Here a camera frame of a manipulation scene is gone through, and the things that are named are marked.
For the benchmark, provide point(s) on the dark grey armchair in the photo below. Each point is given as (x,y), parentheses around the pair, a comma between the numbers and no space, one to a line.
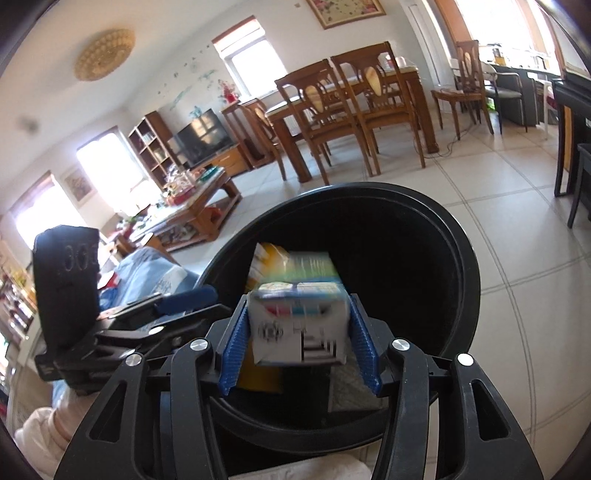
(512,92)

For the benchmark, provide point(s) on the wooden dining chair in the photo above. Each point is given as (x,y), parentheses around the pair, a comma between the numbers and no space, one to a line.
(388,110)
(258,124)
(466,69)
(318,120)

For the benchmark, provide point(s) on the tall wooden side table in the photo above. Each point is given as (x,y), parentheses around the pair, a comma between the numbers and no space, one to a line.
(240,124)

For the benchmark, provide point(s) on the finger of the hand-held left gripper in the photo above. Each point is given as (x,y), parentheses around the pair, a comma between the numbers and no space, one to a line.
(184,325)
(189,297)

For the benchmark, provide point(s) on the person's left forearm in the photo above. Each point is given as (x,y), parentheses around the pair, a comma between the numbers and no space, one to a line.
(46,429)

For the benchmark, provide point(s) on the wooden bookshelf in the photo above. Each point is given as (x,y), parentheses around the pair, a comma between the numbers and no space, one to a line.
(150,147)

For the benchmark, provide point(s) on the wooden television stand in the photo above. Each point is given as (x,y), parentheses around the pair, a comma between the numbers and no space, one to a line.
(226,161)

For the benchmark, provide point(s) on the flat screen television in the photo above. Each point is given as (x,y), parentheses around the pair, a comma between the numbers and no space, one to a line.
(201,136)

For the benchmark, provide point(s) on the yellow box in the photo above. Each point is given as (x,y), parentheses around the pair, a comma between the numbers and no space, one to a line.
(265,263)

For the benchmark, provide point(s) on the window with brown blind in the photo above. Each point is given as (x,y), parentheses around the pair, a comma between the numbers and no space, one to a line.
(251,57)

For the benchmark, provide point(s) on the small white carton box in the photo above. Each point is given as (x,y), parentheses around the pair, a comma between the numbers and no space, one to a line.
(295,332)

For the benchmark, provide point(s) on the grey patterned packet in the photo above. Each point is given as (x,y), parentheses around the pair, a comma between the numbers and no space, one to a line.
(351,387)

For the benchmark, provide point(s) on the black piano stool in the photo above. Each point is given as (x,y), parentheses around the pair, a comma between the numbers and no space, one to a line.
(582,175)

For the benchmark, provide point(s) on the small framed wall picture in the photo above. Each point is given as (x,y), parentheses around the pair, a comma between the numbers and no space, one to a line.
(77,184)

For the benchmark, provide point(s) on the green blue box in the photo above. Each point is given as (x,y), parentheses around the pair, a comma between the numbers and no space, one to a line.
(311,265)

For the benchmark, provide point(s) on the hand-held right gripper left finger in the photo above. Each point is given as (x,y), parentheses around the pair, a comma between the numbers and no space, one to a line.
(233,355)

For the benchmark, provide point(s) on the large framed wall picture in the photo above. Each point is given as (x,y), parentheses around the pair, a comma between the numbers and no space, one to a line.
(346,11)

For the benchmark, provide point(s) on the round ceiling lamp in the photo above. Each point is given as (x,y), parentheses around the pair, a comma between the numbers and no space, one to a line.
(104,54)

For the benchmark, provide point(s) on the wooden coffee table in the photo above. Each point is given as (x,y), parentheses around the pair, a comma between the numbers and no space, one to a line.
(203,207)

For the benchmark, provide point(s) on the black trash bin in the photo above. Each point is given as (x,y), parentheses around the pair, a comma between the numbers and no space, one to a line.
(406,240)

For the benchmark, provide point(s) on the white cloth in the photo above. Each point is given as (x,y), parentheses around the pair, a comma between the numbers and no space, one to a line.
(314,470)

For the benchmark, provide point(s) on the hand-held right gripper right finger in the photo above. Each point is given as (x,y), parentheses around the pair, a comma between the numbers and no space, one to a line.
(367,355)

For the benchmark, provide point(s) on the wooden dining table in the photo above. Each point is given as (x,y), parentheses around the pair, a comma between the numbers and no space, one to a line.
(298,152)

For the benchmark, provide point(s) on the red flower vase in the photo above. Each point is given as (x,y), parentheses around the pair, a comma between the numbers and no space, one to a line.
(228,92)

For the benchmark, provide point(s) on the black piano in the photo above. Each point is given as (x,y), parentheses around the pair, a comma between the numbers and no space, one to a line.
(570,106)

